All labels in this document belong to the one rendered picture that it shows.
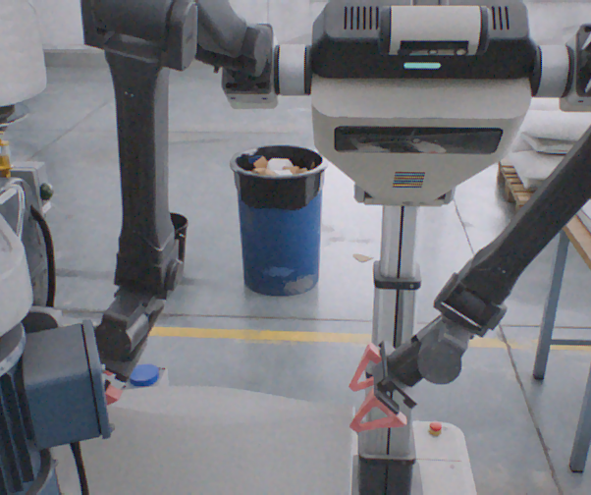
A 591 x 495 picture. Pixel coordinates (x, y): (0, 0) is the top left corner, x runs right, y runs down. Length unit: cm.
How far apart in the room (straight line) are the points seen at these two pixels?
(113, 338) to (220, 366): 200
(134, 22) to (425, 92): 65
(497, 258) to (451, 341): 12
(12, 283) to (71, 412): 15
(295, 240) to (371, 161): 196
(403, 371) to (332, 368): 190
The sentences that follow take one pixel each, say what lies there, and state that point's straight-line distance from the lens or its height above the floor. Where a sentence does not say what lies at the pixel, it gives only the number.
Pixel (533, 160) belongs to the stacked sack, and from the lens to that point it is 438.
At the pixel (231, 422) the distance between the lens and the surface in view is 106.
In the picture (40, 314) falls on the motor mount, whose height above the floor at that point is 131.
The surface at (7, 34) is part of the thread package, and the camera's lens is 70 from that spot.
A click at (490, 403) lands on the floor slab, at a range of 279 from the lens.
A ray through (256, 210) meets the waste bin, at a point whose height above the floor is 46.
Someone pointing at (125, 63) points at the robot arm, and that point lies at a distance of 74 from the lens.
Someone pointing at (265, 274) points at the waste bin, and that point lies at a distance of 334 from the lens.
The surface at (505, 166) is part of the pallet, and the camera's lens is 499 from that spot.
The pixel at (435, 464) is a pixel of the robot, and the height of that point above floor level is 26.
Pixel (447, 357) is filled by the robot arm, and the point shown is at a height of 118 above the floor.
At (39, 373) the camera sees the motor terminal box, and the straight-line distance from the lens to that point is 69.
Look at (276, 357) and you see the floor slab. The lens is 295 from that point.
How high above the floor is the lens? 168
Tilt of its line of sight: 26 degrees down
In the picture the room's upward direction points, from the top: 1 degrees counter-clockwise
